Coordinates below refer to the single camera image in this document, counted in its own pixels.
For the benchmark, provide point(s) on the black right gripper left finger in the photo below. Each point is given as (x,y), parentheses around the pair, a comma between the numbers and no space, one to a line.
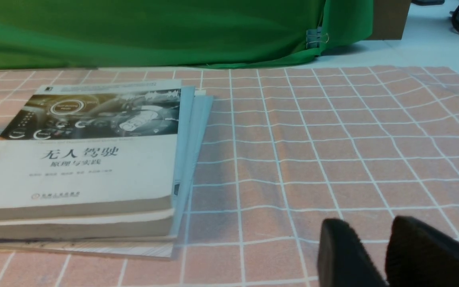
(342,258)

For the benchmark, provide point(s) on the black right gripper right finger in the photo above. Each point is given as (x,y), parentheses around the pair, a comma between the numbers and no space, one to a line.
(419,255)

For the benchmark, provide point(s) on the pink checked tablecloth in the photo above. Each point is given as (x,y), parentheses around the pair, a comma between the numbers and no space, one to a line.
(283,150)

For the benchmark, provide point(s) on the thin bottom booklet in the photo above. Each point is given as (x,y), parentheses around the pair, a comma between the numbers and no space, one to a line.
(159,247)

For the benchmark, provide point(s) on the metal binder clip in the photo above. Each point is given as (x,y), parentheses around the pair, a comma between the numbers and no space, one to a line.
(315,38)

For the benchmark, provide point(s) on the brown cardboard box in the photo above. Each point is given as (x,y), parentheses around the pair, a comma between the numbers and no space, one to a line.
(389,19)

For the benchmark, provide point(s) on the white autonomous driving book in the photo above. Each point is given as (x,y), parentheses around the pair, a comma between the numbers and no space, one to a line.
(82,147)

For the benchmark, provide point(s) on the green backdrop cloth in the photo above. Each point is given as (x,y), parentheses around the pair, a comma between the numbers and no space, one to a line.
(217,34)

